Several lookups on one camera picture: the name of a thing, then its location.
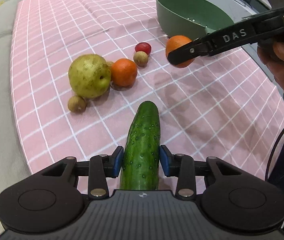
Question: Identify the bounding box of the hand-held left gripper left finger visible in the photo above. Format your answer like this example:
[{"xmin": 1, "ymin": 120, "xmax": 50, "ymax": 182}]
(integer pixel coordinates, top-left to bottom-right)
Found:
[{"xmin": 33, "ymin": 146, "xmax": 124, "ymax": 199}]

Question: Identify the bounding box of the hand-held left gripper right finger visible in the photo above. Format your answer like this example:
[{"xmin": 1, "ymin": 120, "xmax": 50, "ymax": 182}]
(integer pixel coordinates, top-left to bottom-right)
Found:
[{"xmin": 159, "ymin": 145, "xmax": 244, "ymax": 198}]

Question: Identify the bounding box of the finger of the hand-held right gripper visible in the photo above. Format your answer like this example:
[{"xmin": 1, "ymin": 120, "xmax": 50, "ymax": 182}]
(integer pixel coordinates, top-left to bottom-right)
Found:
[{"xmin": 167, "ymin": 34, "xmax": 216, "ymax": 67}]

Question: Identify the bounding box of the orange mandarin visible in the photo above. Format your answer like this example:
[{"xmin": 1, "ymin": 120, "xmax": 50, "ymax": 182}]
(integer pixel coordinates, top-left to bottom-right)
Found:
[
  {"xmin": 166, "ymin": 35, "xmax": 195, "ymax": 68},
  {"xmin": 111, "ymin": 58, "xmax": 138, "ymax": 87}
]

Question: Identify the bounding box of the green cucumber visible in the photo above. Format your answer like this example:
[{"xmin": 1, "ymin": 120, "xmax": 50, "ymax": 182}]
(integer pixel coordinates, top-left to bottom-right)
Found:
[{"xmin": 119, "ymin": 101, "xmax": 161, "ymax": 191}]

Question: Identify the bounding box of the green colander bowl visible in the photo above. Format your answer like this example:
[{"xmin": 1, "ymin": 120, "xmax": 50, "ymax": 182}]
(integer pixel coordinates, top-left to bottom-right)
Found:
[{"xmin": 156, "ymin": 0, "xmax": 235, "ymax": 38}]

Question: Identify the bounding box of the red cherry tomato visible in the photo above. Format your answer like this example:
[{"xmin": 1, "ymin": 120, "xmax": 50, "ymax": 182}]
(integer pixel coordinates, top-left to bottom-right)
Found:
[{"xmin": 134, "ymin": 42, "xmax": 152, "ymax": 55}]

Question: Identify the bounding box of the brown longan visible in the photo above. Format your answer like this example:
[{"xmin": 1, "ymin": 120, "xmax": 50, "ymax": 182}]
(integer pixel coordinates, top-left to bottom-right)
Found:
[
  {"xmin": 133, "ymin": 51, "xmax": 149, "ymax": 67},
  {"xmin": 67, "ymin": 95, "xmax": 86, "ymax": 113}
]

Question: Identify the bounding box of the yellow-green pear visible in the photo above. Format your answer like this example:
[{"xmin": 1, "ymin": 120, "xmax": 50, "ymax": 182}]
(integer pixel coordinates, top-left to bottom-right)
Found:
[{"xmin": 68, "ymin": 54, "xmax": 112, "ymax": 99}]

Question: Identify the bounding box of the person's right hand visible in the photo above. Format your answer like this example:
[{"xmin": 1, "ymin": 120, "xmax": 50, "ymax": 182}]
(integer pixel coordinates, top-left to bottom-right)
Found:
[{"xmin": 257, "ymin": 40, "xmax": 284, "ymax": 100}]

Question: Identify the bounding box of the white tv cabinet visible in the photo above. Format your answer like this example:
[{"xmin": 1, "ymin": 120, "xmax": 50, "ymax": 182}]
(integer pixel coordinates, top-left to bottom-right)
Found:
[{"xmin": 194, "ymin": 0, "xmax": 272, "ymax": 25}]

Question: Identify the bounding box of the pink checked tablecloth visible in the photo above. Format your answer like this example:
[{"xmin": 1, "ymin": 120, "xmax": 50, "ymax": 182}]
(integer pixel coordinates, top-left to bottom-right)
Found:
[{"xmin": 10, "ymin": 0, "xmax": 284, "ymax": 197}]

